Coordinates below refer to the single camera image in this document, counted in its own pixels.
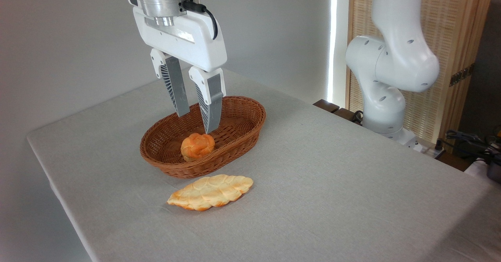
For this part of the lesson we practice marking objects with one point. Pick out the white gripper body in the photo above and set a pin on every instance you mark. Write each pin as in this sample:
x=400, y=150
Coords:
x=184, y=38

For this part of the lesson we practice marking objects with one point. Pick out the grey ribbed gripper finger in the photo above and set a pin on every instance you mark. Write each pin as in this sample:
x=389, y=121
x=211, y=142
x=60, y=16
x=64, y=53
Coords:
x=176, y=85
x=213, y=97

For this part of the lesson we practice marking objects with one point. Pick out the long braided golden bread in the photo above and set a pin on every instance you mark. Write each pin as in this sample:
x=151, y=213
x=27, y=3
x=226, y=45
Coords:
x=211, y=191

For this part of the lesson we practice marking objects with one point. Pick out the brown wicker oval basket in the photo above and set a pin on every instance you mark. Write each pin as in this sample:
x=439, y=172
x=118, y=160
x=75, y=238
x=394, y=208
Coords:
x=238, y=132

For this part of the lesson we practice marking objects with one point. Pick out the round orange knotted bread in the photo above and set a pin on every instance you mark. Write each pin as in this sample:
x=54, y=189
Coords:
x=197, y=146

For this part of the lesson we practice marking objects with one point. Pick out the light grey tablecloth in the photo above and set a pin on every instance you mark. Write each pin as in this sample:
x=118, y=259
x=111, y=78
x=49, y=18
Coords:
x=332, y=183

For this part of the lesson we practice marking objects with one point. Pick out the dark metal screen hinge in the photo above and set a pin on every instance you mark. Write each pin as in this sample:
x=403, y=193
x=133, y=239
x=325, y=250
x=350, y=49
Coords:
x=462, y=75

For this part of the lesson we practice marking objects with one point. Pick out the wooden woven folding screen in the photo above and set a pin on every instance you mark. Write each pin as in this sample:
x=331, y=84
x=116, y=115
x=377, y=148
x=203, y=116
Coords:
x=454, y=19

